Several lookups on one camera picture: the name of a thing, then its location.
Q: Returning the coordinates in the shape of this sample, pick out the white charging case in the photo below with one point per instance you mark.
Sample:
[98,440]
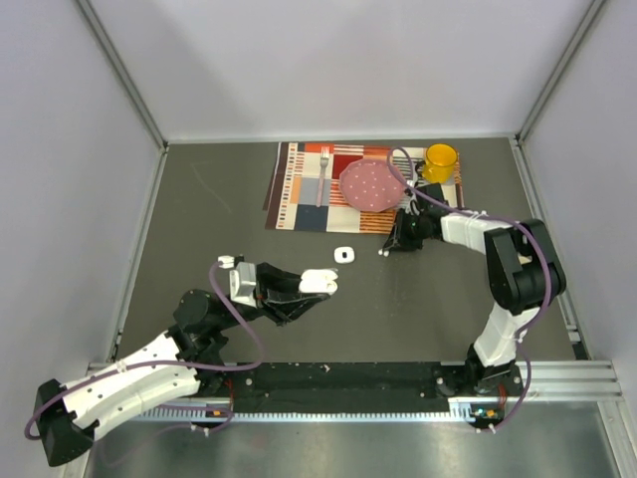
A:
[343,255]

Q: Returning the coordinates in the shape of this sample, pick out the pink handled fork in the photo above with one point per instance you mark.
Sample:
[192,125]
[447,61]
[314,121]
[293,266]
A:
[323,164]

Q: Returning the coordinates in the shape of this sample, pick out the grey slotted cable duct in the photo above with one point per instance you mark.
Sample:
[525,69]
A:
[454,410]

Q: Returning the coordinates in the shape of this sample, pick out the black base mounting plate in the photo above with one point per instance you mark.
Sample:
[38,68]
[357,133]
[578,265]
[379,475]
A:
[353,386]

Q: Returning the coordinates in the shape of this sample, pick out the yellow mug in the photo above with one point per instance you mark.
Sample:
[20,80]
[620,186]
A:
[439,163]

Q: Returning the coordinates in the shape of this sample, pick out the pink dotted plate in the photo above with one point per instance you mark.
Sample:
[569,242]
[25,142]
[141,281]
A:
[368,185]

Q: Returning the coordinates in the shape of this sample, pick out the white earbud case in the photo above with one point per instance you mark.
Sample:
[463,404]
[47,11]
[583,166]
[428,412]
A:
[319,281]

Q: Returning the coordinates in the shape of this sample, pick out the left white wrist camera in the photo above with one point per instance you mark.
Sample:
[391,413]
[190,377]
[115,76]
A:
[242,279]

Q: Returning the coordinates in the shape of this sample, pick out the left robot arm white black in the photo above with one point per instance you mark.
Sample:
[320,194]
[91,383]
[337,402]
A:
[211,336]

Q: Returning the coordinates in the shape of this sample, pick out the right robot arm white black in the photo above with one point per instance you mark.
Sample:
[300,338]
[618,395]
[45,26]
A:
[524,275]

